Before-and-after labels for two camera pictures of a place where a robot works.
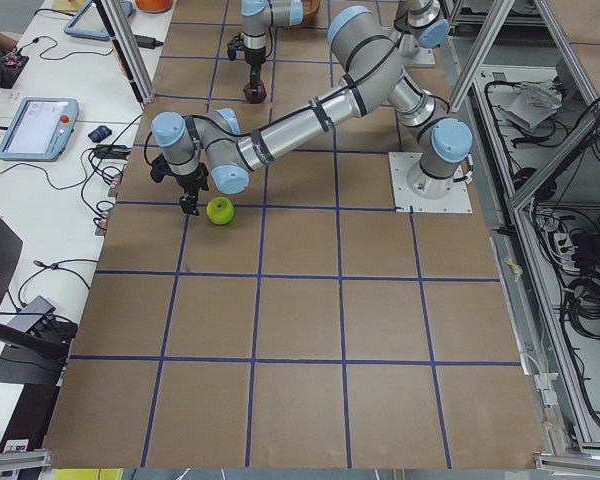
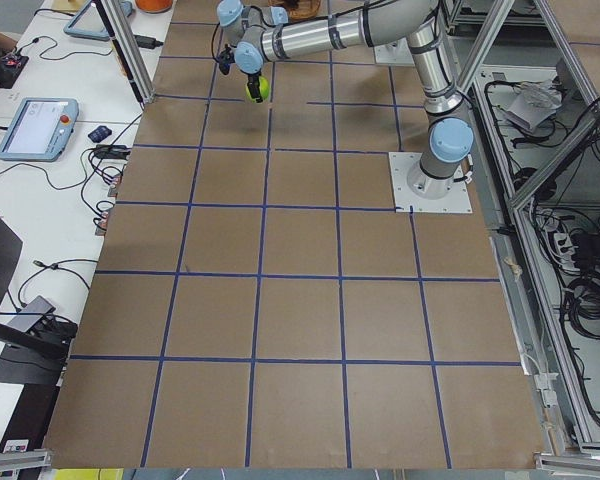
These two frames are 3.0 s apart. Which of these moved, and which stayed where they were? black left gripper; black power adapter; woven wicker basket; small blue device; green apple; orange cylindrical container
Moved: black left gripper; green apple
Stayed: black power adapter; woven wicker basket; orange cylindrical container; small blue device
